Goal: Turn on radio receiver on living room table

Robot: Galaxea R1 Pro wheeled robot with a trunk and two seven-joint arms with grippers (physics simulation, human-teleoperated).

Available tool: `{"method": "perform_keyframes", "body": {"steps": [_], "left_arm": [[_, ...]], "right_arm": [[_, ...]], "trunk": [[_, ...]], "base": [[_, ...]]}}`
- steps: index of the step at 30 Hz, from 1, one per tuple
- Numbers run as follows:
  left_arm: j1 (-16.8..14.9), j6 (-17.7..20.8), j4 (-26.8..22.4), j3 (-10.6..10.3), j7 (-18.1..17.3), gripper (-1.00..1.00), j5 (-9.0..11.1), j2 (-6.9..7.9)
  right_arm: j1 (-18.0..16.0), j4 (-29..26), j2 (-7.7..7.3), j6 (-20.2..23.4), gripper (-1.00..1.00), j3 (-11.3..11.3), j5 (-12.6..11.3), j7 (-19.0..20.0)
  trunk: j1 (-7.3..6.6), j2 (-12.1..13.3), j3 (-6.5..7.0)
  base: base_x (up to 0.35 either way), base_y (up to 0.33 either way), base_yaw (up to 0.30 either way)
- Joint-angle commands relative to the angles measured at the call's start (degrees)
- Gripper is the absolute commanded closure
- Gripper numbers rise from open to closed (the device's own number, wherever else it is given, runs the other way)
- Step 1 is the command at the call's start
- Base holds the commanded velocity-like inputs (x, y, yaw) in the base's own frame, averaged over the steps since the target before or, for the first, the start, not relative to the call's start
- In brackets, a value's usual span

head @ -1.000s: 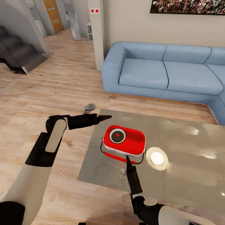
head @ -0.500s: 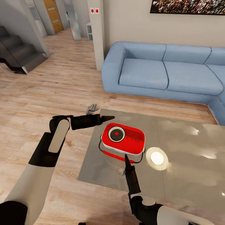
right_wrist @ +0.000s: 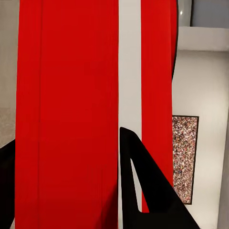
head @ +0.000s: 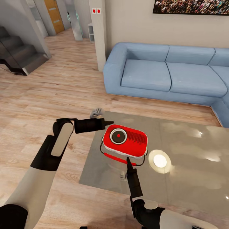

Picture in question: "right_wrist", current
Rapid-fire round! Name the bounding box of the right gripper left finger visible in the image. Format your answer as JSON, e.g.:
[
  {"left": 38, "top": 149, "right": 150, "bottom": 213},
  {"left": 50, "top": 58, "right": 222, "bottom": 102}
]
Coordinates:
[{"left": 0, "top": 139, "right": 15, "bottom": 229}]

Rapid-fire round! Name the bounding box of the radio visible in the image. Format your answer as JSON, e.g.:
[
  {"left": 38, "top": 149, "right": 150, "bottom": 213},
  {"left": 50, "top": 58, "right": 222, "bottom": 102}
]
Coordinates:
[{"left": 15, "top": 0, "right": 179, "bottom": 229}]

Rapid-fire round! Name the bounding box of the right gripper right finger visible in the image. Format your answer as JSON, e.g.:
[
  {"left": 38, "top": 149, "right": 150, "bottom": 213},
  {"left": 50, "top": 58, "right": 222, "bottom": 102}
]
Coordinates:
[{"left": 119, "top": 126, "right": 200, "bottom": 229}]

